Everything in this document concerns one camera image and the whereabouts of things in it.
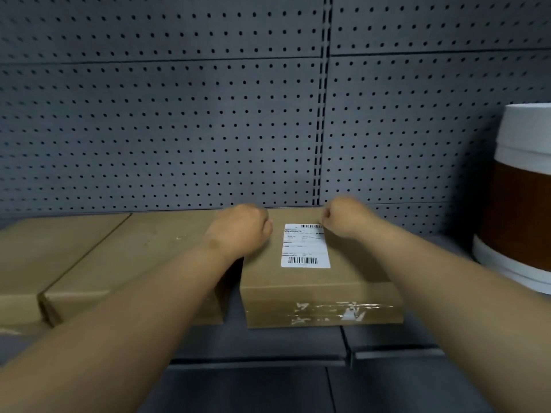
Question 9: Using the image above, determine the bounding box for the person's right hand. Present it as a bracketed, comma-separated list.
[321, 196, 382, 240]

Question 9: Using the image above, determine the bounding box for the person's left hand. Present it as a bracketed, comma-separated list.
[202, 204, 274, 261]

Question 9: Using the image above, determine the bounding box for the white barcode label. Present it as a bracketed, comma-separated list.
[280, 223, 331, 270]

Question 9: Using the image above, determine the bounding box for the brown cardboard box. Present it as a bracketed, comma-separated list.
[0, 212, 132, 328]
[38, 209, 242, 328]
[239, 206, 405, 329]

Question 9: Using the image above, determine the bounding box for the brown white cup-shaped bin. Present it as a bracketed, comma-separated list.
[472, 103, 551, 295]

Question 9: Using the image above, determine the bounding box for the person's left forearm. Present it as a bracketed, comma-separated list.
[0, 240, 242, 413]

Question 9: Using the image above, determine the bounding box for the person's right forearm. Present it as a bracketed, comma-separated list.
[357, 217, 551, 413]

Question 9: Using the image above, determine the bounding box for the grey metal shelf board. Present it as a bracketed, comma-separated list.
[0, 292, 350, 368]
[342, 234, 551, 362]

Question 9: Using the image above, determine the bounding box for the grey pegboard back panel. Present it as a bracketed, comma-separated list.
[0, 0, 551, 237]

